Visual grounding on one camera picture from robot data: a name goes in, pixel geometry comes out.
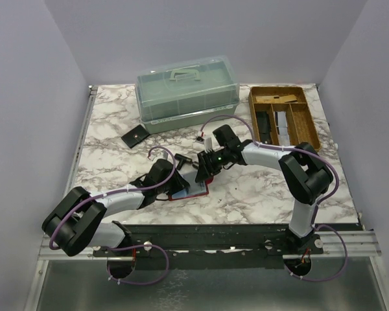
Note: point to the brown cardboard piece in tray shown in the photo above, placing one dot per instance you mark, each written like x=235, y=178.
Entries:
x=275, y=99

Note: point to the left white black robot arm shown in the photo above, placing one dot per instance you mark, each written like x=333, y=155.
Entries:
x=76, y=222

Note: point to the black T-shaped part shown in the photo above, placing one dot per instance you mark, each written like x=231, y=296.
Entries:
x=182, y=160

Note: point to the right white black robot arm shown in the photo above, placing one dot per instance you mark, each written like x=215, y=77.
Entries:
x=307, y=175

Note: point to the red card holder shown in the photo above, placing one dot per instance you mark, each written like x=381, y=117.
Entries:
x=193, y=190

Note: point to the white cards in tray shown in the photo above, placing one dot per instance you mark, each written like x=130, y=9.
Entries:
x=282, y=128

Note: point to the aluminium frame rail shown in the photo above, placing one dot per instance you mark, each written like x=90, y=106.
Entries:
x=99, y=96

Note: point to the black mounting base rail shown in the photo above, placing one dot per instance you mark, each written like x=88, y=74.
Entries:
x=199, y=247

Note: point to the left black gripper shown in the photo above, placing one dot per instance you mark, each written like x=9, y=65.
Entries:
x=179, y=183

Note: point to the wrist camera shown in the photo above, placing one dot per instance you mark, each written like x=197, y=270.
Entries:
x=157, y=154
x=206, y=142

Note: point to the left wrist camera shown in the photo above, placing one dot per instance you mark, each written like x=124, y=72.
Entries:
x=157, y=154

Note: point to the brown woven organizer tray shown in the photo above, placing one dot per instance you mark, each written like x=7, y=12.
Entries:
x=300, y=121

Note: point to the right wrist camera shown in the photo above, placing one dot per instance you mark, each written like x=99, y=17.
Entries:
x=206, y=142

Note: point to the green plastic storage box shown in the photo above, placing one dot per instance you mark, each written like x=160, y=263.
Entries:
x=185, y=94

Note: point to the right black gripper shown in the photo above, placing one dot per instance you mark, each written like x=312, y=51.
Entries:
x=205, y=167

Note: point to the light blue card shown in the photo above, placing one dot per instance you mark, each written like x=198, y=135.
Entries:
x=191, y=175

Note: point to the black items in tray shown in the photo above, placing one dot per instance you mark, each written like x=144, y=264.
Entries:
x=264, y=128

